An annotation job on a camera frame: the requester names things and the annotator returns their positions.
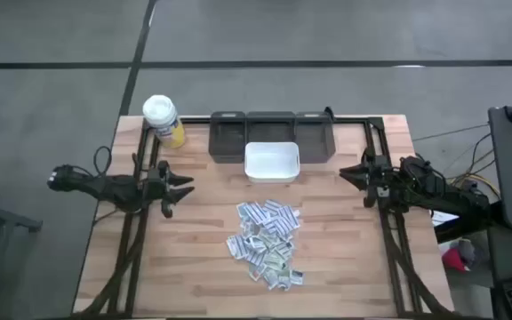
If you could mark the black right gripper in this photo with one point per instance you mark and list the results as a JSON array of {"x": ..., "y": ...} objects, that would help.
[{"x": 378, "y": 178}]

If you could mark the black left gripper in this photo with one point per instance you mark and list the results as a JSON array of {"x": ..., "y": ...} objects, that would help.
[{"x": 158, "y": 186}]

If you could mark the blue striped bandage packet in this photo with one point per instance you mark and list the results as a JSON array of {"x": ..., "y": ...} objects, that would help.
[
  {"x": 273, "y": 206},
  {"x": 277, "y": 226},
  {"x": 256, "y": 213},
  {"x": 289, "y": 217},
  {"x": 237, "y": 246}
]

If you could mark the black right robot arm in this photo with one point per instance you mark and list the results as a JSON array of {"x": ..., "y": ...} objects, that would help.
[{"x": 438, "y": 195}]

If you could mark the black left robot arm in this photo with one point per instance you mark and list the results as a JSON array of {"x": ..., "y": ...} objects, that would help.
[{"x": 105, "y": 186}]

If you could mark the translucent grey plastic bin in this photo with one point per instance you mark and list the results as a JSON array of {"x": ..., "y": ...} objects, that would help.
[
  {"x": 269, "y": 129},
  {"x": 316, "y": 138},
  {"x": 227, "y": 138}
]

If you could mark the yellow Lysol wipes canister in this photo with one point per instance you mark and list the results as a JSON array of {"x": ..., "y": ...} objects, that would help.
[{"x": 162, "y": 120}]

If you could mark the crumpled blue-grey packet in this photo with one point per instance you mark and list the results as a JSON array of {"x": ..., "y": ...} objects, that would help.
[{"x": 243, "y": 210}]

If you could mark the white plastic bin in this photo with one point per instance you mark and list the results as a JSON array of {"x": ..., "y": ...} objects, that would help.
[{"x": 271, "y": 162}]

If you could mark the white paper sheet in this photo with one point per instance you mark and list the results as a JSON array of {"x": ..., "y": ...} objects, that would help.
[{"x": 442, "y": 218}]

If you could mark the white navy print packet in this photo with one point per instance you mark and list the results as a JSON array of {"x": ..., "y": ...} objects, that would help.
[{"x": 257, "y": 244}]

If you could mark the white packet red label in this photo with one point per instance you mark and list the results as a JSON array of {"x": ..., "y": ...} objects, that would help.
[{"x": 257, "y": 272}]

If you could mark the green striped packet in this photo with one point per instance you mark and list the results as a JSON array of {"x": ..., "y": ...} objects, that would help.
[{"x": 276, "y": 260}]

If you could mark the black desk crossbar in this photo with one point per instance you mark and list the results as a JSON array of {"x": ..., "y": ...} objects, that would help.
[{"x": 465, "y": 229}]

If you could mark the red cloth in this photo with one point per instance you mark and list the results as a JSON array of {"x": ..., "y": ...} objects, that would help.
[{"x": 453, "y": 262}]

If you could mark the grey cloth lump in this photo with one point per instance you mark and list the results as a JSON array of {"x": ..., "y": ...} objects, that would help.
[{"x": 467, "y": 250}]

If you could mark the dark grey metal stand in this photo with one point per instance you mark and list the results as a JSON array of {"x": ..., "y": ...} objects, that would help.
[{"x": 11, "y": 218}]

